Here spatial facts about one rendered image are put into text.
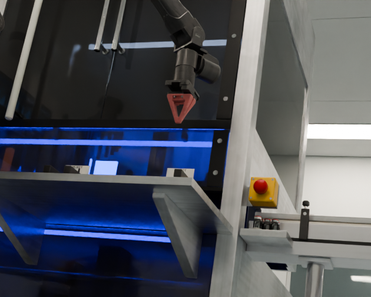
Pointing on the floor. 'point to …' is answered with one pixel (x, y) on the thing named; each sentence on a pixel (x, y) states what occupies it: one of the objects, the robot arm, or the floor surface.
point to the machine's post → (240, 149)
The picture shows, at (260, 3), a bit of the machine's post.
